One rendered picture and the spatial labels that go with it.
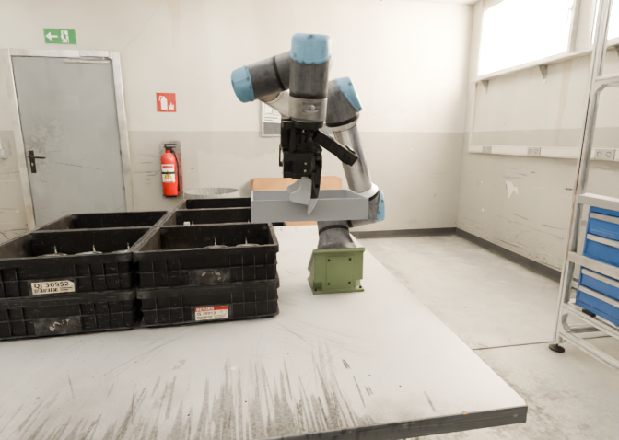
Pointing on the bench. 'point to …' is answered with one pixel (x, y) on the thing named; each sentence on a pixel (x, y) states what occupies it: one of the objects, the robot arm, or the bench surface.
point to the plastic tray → (285, 212)
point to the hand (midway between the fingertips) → (310, 206)
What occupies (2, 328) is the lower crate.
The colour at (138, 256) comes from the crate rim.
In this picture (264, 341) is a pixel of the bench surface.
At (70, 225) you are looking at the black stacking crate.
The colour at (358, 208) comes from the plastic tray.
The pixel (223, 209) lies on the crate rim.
